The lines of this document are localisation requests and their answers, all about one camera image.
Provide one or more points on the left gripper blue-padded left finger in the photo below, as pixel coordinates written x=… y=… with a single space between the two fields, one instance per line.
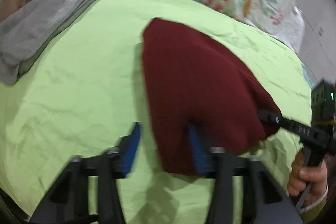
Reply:
x=67 y=200

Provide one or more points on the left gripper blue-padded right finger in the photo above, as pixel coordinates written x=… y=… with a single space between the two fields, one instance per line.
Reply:
x=264 y=200

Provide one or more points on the dark red knit sweater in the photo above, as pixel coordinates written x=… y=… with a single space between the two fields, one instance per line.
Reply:
x=191 y=79

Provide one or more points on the person's right hand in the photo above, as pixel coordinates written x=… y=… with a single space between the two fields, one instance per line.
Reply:
x=301 y=175

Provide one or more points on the light green bed sheet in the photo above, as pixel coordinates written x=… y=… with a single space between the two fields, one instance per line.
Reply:
x=86 y=90

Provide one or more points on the folded grey garment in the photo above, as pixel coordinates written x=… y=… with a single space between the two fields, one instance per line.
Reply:
x=26 y=33

